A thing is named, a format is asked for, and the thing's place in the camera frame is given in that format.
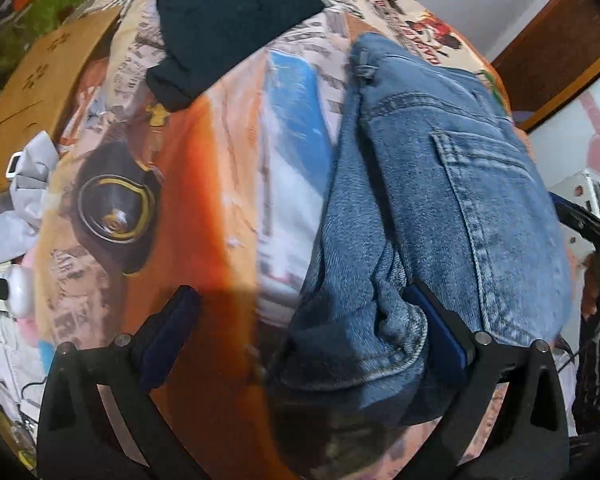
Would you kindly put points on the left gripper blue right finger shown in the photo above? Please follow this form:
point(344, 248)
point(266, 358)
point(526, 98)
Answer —
point(472, 365)

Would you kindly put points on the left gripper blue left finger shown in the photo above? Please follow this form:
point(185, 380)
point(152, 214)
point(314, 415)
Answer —
point(132, 371)

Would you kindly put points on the blue denim jeans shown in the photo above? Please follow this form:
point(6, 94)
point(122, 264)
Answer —
point(430, 184)

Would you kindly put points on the white plastic bag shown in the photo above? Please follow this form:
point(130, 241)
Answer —
point(21, 206)

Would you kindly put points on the newspaper print bed blanket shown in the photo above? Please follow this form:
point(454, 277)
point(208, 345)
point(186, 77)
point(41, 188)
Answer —
point(227, 197)

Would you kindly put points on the green storage bag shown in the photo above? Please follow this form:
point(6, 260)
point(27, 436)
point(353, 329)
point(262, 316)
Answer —
point(22, 28)

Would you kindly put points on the black folded garment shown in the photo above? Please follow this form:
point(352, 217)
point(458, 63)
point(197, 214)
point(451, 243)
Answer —
point(205, 39)

